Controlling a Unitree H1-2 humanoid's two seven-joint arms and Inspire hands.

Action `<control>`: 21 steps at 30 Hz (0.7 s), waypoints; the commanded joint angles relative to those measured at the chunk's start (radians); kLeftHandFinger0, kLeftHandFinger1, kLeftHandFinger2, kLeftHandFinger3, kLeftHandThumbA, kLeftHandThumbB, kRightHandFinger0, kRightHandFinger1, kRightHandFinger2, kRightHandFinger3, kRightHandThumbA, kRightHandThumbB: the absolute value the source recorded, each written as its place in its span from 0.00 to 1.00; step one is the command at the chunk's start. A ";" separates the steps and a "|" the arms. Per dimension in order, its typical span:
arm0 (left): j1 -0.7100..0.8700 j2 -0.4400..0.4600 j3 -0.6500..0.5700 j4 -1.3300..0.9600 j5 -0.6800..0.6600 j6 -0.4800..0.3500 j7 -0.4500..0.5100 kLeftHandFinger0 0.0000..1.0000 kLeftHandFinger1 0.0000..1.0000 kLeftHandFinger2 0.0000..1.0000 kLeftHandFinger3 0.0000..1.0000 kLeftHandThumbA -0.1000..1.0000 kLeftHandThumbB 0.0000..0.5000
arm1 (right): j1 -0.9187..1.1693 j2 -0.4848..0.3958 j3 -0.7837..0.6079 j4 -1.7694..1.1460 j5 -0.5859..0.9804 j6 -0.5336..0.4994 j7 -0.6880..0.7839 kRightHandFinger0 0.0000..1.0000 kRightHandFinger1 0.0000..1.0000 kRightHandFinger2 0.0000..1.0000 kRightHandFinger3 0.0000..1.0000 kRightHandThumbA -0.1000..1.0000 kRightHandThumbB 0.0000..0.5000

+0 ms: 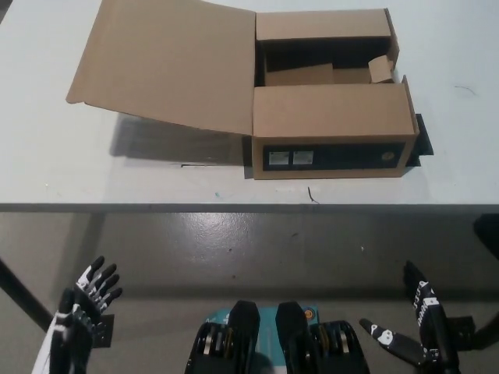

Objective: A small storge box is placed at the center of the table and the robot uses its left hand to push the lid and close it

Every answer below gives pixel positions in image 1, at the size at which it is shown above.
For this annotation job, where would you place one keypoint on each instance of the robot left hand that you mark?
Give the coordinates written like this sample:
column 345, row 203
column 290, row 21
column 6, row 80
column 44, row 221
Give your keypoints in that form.
column 72, row 331

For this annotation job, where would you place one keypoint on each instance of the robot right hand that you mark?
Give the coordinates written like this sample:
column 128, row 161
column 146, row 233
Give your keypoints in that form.
column 434, row 327

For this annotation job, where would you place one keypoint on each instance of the brown cardboard storage box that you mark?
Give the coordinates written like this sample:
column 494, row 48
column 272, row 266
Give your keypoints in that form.
column 331, row 113

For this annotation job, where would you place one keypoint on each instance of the small cardboard insert box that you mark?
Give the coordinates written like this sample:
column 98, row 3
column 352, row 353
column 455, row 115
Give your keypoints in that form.
column 380, row 70

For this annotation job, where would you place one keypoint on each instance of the black floor foot plate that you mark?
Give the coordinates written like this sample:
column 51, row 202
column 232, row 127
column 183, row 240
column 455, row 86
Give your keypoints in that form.
column 104, row 331
column 464, row 326

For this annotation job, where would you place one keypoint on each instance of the black curved table leg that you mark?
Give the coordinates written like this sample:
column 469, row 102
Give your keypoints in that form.
column 489, row 329

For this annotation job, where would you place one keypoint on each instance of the black diagonal table leg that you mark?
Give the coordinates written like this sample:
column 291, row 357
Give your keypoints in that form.
column 27, row 292

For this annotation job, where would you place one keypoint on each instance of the dark rounded object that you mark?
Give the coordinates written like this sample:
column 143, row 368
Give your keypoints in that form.
column 487, row 233

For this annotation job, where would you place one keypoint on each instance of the flat cardboard insert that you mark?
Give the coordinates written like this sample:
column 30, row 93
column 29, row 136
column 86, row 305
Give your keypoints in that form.
column 300, row 76

